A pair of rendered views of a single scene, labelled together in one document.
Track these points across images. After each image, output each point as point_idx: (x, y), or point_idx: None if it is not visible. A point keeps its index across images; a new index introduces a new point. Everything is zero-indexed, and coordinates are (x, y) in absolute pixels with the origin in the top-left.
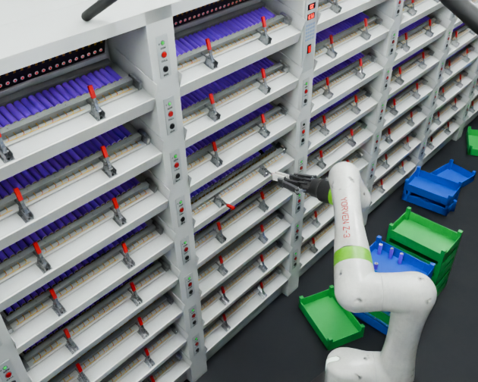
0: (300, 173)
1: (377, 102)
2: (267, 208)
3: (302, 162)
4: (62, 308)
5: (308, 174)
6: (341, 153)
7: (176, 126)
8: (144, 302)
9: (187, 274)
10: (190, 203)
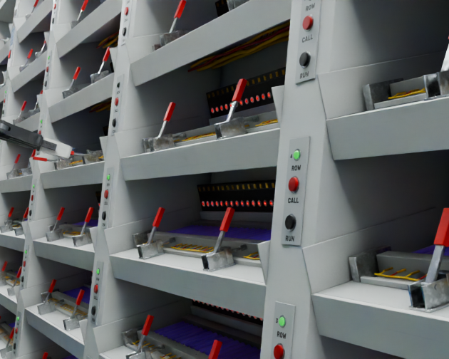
0: (31, 131)
1: (276, 129)
2: (77, 241)
3: (109, 181)
4: (11, 174)
5: (16, 125)
6: (183, 264)
7: (55, 21)
8: (16, 236)
9: (27, 243)
10: (44, 131)
